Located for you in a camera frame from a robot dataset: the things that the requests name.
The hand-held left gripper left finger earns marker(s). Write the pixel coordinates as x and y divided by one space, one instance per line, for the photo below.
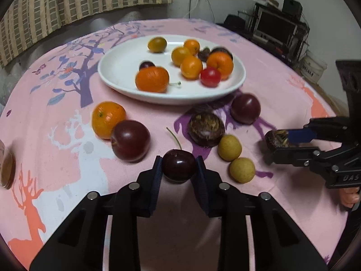
156 180

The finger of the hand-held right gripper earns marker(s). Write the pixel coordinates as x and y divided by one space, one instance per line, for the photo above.
299 156
303 135

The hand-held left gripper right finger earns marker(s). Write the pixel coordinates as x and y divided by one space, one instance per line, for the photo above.
202 185

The orange mandarin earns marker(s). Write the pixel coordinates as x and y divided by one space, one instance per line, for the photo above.
192 46
220 64
191 67
152 79
108 119

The red cherry tomato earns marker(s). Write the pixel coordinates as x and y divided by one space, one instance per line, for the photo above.
210 76

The white oval plate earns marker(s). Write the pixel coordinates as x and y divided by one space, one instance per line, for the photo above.
124 73

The yellow orange tomato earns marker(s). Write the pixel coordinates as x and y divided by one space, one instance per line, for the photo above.
180 56

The green orange round fruit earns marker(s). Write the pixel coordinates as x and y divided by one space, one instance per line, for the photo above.
157 44

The person's right hand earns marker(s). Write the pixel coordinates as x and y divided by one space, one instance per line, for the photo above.
349 199

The yellow longan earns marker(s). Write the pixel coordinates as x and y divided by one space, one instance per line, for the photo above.
230 147
242 170

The white plastic bucket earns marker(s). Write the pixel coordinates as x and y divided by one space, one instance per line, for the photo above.
313 65

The pink deer print tablecloth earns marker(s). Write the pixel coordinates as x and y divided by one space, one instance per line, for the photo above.
84 175

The black metal rack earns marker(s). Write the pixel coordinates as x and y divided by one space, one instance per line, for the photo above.
300 38

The computer monitor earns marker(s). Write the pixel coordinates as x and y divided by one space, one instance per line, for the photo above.
275 25

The black speaker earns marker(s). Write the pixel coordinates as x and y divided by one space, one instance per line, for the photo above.
292 5

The plastic cup with cream lid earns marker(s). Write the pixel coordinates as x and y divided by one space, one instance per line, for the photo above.
6 166

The striped beige curtain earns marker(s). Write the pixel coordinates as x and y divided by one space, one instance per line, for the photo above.
70 2

